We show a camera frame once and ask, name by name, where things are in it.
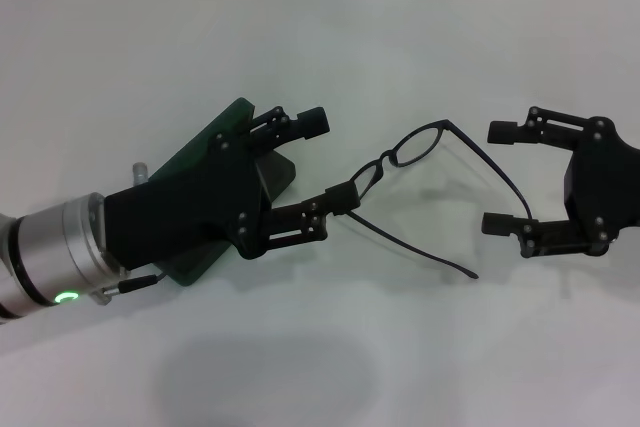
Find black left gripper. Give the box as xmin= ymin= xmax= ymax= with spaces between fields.
xmin=102 ymin=105 xmax=362 ymax=269

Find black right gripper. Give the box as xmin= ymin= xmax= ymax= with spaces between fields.
xmin=481 ymin=105 xmax=640 ymax=259

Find black glasses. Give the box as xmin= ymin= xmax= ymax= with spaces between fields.
xmin=332 ymin=118 xmax=534 ymax=281

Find green glasses case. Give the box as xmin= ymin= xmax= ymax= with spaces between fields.
xmin=148 ymin=95 xmax=300 ymax=289

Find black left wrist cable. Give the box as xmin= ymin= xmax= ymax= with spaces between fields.
xmin=92 ymin=270 xmax=169 ymax=306

